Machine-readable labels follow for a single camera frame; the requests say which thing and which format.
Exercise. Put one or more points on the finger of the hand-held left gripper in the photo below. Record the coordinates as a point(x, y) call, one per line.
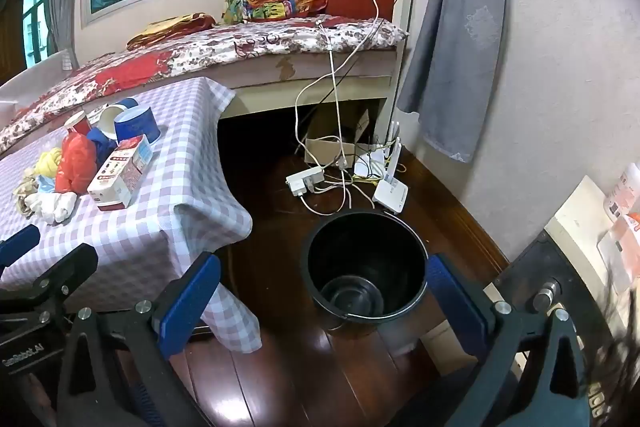
point(75, 264)
point(17, 244)

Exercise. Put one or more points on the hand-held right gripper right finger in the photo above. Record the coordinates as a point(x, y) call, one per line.
point(452, 302)

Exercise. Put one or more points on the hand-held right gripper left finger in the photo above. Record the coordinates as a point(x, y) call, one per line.
point(190, 302)

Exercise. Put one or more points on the white cloth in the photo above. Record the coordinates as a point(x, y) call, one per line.
point(52, 206)

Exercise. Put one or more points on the beige cloth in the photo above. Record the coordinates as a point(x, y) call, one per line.
point(24, 189)

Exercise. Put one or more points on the light blue cloth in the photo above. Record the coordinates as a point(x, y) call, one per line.
point(46, 183)

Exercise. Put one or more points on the yellow towel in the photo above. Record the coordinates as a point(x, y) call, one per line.
point(49, 162)

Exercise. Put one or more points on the white red carton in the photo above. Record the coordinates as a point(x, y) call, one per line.
point(117, 179)

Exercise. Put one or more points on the red plastic bag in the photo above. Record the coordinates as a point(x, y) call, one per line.
point(75, 164)

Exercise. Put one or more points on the black plastic bucket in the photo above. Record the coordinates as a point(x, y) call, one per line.
point(350, 247)

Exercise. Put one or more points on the blue towel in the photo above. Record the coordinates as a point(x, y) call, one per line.
point(102, 147)

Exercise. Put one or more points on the blue printed paper cup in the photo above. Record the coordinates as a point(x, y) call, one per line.
point(137, 124)

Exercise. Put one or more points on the black safe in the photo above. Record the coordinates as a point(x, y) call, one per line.
point(555, 267)

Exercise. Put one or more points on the white router with antennas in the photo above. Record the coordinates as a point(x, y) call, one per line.
point(390, 196)

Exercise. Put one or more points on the red paper cup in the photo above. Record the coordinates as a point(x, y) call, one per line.
point(79, 124)

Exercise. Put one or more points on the checked tablecloth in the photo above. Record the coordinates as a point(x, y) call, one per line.
point(175, 167)

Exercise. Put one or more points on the white board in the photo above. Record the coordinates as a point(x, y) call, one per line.
point(575, 217)

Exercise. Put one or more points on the white modem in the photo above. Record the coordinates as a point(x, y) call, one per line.
point(365, 167)

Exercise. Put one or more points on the white power strip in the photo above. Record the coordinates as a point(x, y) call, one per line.
point(300, 181)

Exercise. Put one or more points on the white bed footboard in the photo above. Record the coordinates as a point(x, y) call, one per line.
point(30, 79)

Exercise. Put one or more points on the orange white papers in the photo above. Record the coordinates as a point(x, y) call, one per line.
point(622, 227)

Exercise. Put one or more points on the cardboard box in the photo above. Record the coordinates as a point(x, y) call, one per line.
point(325, 149)

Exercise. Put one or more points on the wooden door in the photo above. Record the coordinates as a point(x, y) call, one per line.
point(10, 42)

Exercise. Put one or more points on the small side window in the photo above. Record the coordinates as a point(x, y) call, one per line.
point(35, 22)

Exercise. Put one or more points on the yellow red folded blanket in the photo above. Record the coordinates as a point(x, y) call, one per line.
point(170, 29)

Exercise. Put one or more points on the bed with floral cover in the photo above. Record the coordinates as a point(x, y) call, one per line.
point(225, 47)

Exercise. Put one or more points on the wide grey curtain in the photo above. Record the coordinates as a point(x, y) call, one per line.
point(450, 32)

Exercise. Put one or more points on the colourful pillow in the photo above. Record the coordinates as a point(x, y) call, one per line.
point(270, 2)

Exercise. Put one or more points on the cream bed frame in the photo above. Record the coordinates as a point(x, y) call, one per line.
point(310, 99)

